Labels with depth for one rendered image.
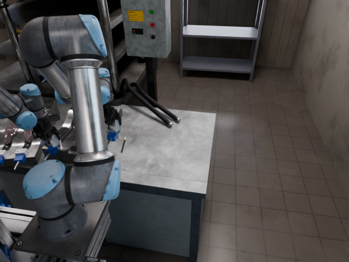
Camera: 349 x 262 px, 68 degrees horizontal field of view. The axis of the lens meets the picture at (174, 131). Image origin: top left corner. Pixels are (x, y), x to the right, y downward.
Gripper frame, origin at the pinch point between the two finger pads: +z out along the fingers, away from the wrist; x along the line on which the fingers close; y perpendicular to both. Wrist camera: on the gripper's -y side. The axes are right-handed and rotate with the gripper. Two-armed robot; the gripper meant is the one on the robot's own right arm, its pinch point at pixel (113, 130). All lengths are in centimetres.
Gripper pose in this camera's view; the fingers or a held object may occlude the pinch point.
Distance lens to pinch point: 143.7
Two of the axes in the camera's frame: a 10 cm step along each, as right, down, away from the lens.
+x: 9.8, 1.1, -1.6
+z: 0.1, 8.0, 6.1
